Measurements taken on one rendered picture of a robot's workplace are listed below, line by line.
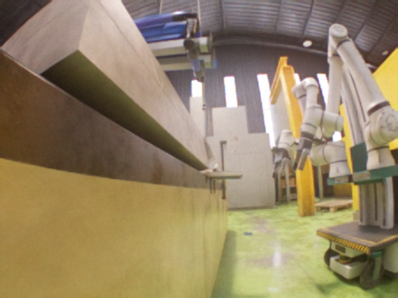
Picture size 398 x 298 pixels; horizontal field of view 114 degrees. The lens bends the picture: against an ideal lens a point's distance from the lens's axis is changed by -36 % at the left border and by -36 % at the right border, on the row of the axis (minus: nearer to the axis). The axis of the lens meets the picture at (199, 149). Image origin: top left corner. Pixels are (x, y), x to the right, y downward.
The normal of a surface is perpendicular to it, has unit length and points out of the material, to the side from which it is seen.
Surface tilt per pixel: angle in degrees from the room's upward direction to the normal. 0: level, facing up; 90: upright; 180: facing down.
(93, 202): 90
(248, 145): 90
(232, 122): 90
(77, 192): 90
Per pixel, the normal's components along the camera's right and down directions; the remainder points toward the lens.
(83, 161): 0.98, -0.07
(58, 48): -0.18, -0.21
